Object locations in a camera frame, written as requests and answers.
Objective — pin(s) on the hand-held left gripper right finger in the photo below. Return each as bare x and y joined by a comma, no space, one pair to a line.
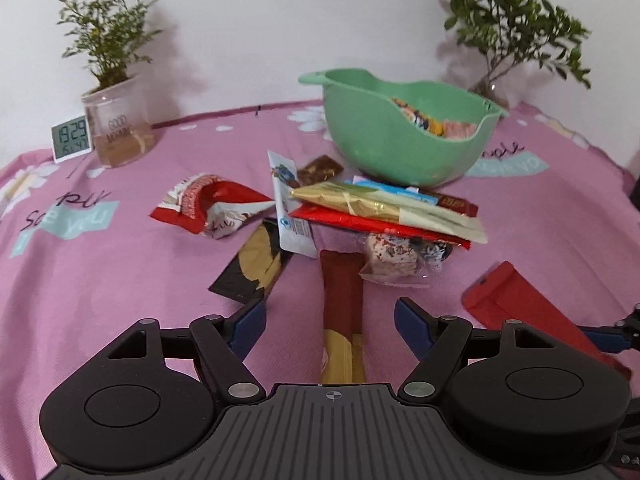
412,324

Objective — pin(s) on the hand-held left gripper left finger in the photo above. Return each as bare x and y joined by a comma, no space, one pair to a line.
250,324

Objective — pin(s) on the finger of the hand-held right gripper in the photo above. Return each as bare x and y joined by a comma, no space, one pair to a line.
602,341

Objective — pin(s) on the clear nougat candy packet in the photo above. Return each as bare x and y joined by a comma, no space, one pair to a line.
390,257

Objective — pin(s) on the maroon gold stick packet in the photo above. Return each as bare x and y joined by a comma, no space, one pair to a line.
342,300

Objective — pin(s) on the small black white candy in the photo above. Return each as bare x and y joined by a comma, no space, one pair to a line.
434,252

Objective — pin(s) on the red snack bar packet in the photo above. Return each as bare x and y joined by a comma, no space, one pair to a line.
520,305

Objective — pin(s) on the white blue print packet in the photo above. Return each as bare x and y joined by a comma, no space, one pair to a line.
292,230

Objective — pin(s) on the long red packet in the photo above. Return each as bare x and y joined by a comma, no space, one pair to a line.
340,222

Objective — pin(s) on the long gold white packet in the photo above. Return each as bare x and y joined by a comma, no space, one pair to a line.
375,205

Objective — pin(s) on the dark red packet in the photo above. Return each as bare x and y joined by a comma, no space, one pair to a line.
457,204

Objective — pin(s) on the light blue packet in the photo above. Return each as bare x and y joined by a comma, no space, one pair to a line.
385,189

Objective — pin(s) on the green plastic bowl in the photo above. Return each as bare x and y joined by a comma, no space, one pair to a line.
390,150

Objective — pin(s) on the yellow snack packet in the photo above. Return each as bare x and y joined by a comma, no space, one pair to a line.
417,116

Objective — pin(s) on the black gold packet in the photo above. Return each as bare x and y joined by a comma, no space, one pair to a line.
252,265

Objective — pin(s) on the red white crumpled packet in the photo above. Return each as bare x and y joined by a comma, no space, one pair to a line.
210,205

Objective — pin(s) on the pink printed tablecloth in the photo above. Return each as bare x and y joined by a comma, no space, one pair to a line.
100,270

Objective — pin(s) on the brown chocolate packet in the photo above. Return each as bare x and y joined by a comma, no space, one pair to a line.
320,170

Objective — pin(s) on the plant in clear cup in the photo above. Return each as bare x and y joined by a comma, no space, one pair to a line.
117,125

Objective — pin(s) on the white digital clock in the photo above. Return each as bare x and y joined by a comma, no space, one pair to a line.
72,136

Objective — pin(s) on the plant in glass vase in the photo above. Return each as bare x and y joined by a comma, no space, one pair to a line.
505,15

